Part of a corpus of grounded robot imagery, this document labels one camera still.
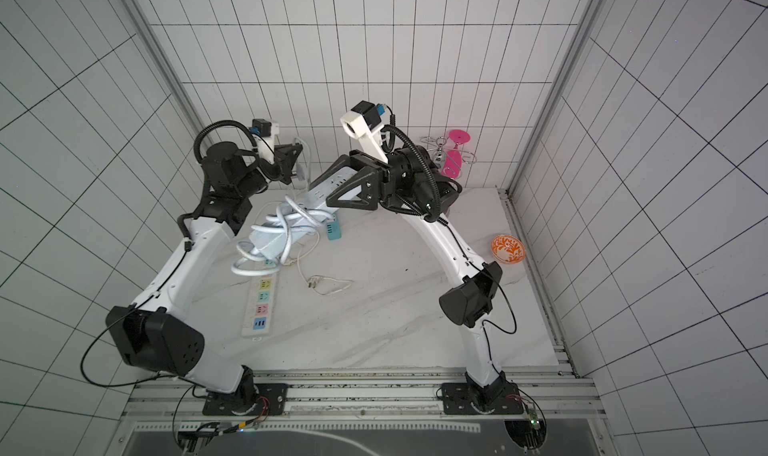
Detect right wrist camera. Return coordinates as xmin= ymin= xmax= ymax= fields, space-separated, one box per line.
xmin=340 ymin=100 xmax=388 ymax=163

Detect white multicolour power strip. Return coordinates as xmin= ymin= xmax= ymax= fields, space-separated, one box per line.
xmin=241 ymin=274 xmax=278 ymax=338

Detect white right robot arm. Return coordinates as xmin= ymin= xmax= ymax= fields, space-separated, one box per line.
xmin=309 ymin=146 xmax=525 ymax=415

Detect orange patterned ceramic bowl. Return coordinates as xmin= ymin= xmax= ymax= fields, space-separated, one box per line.
xmin=491 ymin=234 xmax=526 ymax=264

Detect chrome glass holder stand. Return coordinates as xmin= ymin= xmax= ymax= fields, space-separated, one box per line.
xmin=419 ymin=134 xmax=477 ymax=165

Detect white cord of teal strip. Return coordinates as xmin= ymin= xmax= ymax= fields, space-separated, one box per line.
xmin=287 ymin=233 xmax=355 ymax=296

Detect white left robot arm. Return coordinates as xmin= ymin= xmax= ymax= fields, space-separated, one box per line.
xmin=105 ymin=141 xmax=301 ymax=416

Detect pink plastic wine glass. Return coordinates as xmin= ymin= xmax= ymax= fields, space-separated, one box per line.
xmin=442 ymin=129 xmax=471 ymax=180

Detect aluminium mounting rail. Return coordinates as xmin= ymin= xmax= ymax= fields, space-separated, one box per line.
xmin=122 ymin=368 xmax=606 ymax=424

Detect teal power strip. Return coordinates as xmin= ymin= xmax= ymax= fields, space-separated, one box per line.
xmin=325 ymin=214 xmax=342 ymax=241

